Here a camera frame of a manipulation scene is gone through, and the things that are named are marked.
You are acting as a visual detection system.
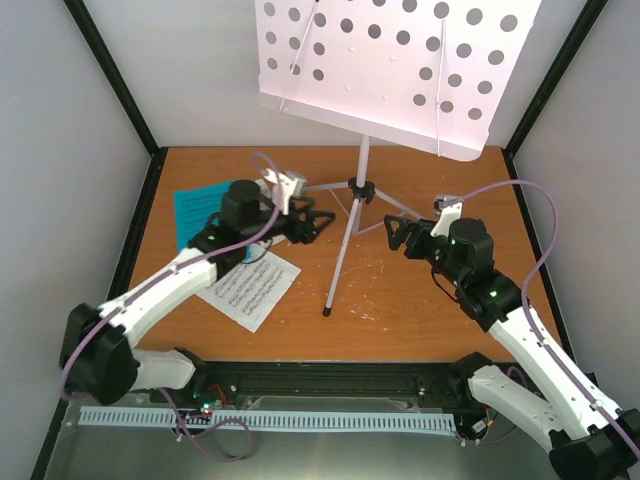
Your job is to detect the white sheet music page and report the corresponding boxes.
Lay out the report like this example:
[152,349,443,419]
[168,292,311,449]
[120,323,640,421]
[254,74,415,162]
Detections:
[197,245,301,333]

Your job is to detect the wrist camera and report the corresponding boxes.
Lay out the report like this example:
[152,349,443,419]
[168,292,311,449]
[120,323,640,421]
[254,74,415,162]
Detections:
[257,168,307,216]
[430,194,463,237]

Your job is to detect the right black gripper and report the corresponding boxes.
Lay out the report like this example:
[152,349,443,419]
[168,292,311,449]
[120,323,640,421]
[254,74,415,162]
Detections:
[384,214,465,286]

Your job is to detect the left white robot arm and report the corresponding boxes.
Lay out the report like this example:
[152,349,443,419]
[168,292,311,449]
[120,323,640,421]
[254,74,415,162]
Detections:
[59,180,335,405]

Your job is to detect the black aluminium frame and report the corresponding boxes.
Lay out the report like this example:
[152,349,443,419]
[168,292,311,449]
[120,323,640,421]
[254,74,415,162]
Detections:
[29,0,640,480]

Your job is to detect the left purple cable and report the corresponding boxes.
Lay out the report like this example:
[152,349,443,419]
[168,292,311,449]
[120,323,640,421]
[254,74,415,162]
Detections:
[58,151,257,461]

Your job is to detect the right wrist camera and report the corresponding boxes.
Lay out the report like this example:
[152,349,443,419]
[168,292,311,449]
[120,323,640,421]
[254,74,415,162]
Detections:
[430,194,463,237]

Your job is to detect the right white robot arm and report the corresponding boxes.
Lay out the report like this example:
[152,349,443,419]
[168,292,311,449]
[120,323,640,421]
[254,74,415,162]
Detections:
[384,214,639,479]

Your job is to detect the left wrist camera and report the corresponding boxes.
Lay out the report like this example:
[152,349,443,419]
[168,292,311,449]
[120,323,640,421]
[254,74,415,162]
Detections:
[257,168,307,216]

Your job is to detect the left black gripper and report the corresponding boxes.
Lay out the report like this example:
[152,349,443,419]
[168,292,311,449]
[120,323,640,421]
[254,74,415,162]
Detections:
[242,195,334,244]

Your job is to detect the light blue cable duct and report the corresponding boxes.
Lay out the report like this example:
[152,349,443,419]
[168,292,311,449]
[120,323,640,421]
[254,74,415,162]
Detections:
[77,406,456,437]

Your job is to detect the blue sheet music page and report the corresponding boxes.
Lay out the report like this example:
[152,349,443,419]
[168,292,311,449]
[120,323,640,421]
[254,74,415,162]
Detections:
[173,181,231,251]

